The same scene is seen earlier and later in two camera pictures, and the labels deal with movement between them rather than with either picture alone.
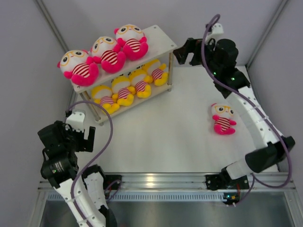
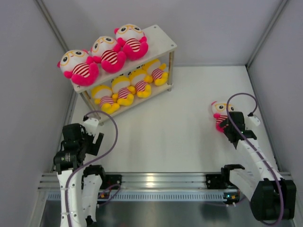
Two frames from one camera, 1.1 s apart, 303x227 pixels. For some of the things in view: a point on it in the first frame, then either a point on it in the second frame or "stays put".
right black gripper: [181, 54] to [224, 123]
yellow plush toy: [139, 81] stays put
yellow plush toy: [122, 91] stays put
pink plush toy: [131, 38] stays put
